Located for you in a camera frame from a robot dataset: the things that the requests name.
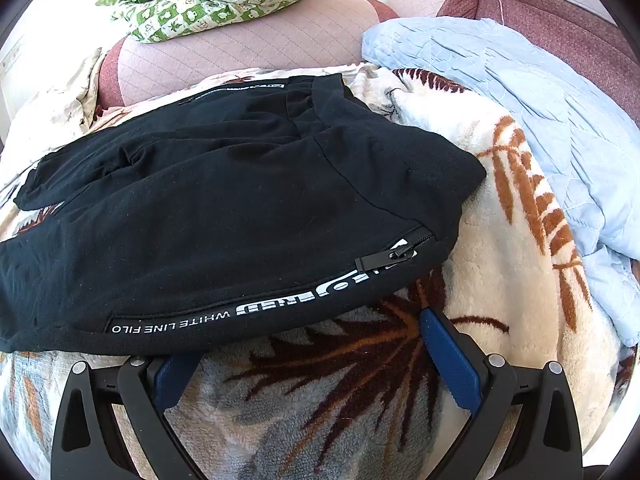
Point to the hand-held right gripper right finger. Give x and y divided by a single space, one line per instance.
452 355

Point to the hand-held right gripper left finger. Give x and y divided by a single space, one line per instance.
170 377

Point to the black pants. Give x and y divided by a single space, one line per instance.
225 200

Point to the leaf print fleece blanket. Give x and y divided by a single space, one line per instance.
325 390

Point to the light blue quilt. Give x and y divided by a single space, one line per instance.
550 110

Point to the beige printed sheet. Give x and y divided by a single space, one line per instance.
55 95

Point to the pink quilted bolster cushion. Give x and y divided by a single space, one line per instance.
240 52

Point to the pink quilted sofa backrest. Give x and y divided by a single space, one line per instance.
550 5

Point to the green patterned cloth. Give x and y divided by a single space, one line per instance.
200 5

